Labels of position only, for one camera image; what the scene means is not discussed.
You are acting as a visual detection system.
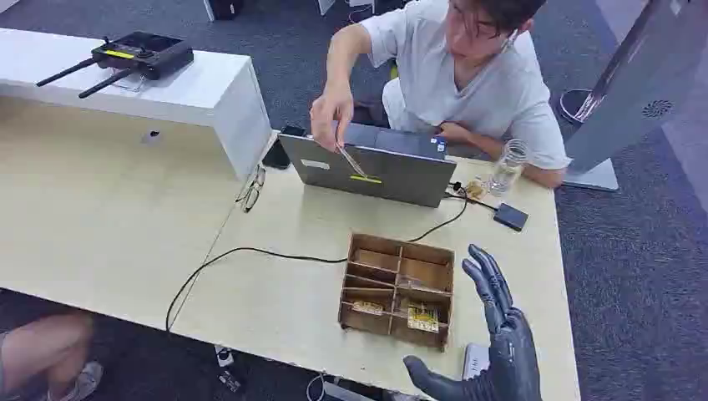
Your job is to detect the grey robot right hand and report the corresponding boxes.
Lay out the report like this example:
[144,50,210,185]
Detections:
[402,244,544,401]

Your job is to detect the person's right hand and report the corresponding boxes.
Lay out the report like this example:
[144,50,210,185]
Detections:
[309,88,356,154]

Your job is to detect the thin card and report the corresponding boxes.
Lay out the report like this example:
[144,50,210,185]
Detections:
[337,142,370,180]

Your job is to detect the white power strip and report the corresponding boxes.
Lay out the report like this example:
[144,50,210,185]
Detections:
[462,342,492,382]

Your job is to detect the black phone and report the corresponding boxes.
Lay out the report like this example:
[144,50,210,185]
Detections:
[261,124,307,171]

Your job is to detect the grey laptop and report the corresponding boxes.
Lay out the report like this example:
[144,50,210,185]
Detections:
[278,122,458,210]

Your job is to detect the black-rimmed eyeglasses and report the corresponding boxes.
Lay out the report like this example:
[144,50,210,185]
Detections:
[235,164,268,215]

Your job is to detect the wooden compartment box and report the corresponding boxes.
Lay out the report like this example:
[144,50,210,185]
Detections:
[337,232,457,353]

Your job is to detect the small black box device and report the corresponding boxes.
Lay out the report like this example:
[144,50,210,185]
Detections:
[493,202,530,233]

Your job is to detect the person in pale shirt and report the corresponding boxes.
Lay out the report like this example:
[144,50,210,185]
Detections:
[309,0,573,190]

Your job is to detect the black box on floor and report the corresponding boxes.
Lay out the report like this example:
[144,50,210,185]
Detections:
[203,0,245,23]

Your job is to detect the white desk riser shelf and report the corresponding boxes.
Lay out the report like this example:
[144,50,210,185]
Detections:
[0,27,274,182]

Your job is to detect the small yellow printed card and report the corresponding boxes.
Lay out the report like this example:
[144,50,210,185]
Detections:
[351,299,386,317]

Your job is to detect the crumpled clear snack wrapper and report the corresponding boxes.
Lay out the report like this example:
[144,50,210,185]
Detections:
[465,177,489,201]

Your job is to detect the clear glass jar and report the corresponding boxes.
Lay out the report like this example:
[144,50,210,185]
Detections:
[488,139,531,199]

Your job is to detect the black remote controller with antennas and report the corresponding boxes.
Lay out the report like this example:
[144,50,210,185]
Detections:
[35,30,195,101]

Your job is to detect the round dark bin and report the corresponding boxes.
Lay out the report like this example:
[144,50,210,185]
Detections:
[558,88,596,124]

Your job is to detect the grey standing kiosk panel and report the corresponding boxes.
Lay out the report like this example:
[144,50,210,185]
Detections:
[562,0,708,193]

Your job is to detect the seated person's leg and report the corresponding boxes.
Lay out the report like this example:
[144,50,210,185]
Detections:
[0,311,105,401]

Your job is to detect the black cable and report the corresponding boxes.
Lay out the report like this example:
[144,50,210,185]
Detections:
[164,182,470,333]

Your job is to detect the white floor cable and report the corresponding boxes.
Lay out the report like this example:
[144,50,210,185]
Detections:
[306,373,328,401]

